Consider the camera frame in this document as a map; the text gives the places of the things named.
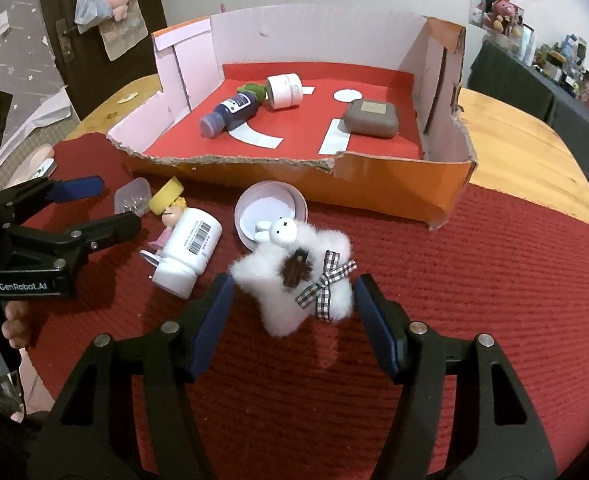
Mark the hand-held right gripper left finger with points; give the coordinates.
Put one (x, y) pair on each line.
(214, 325)

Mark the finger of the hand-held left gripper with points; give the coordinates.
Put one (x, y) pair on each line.
(82, 186)
(114, 230)

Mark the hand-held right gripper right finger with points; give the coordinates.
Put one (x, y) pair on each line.
(377, 325)

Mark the small clear plastic container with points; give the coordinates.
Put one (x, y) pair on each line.
(132, 197)

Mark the blonde doll figurine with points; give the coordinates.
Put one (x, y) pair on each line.
(172, 217)

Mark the yellow cap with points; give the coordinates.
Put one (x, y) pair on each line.
(164, 195)

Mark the white fluffy star toy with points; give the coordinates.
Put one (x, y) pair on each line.
(274, 300)

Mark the white pill bottle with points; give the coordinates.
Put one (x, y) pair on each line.
(194, 240)

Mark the orange cardboard box red inside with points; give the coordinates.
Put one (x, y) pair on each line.
(374, 185)

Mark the dark blue bottle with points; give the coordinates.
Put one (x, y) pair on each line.
(234, 110)

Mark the green fuzzy scrubber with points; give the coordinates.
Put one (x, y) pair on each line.
(254, 91)

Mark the grey plastic case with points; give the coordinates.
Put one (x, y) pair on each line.
(372, 120)

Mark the white round jar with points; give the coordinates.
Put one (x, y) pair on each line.
(284, 91)

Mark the person's left hand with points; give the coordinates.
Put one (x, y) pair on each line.
(18, 322)

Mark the small white device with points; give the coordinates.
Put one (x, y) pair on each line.
(47, 166)

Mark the pale pink object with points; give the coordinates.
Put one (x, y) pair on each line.
(34, 152)

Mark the red ribbed table mat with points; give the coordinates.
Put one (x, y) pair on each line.
(474, 310)

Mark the dark brown door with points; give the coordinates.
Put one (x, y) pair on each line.
(74, 80)

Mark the brown paper bag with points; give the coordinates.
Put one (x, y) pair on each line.
(122, 35)

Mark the clear plastic bag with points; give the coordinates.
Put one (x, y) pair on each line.
(89, 10)

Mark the sideboard with dark cloth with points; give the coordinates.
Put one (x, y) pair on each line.
(514, 80)

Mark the row of small shelf items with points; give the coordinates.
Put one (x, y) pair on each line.
(569, 65)

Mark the clear display box with plush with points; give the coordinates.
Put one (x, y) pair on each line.
(499, 10)

